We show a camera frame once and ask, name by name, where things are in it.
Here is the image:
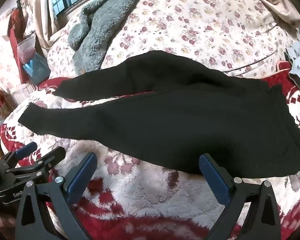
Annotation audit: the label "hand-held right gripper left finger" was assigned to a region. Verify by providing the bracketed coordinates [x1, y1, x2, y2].
[14, 152, 98, 240]

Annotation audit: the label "red and white plush blanket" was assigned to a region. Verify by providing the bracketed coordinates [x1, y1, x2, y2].
[0, 62, 300, 240]

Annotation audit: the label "red hanging cloth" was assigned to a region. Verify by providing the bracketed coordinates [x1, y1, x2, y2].
[6, 8, 28, 85]

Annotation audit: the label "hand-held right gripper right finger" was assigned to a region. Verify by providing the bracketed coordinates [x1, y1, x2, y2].
[199, 153, 283, 240]

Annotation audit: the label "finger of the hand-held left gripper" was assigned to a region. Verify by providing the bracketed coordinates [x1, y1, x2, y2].
[5, 147, 66, 182]
[0, 141, 38, 172]

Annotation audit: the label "beige curtain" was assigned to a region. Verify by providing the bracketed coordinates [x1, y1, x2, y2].
[21, 0, 68, 52]

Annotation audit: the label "floral cloth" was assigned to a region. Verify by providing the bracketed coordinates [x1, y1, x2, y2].
[0, 9, 24, 94]

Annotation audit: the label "grey fleece garment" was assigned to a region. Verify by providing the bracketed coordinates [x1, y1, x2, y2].
[67, 0, 155, 75]

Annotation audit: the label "blue plastic bag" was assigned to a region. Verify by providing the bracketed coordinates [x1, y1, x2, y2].
[22, 52, 51, 86]

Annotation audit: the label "beige cloth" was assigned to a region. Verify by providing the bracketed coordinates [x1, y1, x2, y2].
[237, 0, 300, 30]

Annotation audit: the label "black pants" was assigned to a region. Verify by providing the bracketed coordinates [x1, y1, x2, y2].
[18, 50, 300, 177]

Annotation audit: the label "floral quilt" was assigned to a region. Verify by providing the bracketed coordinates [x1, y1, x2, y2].
[47, 0, 300, 78]

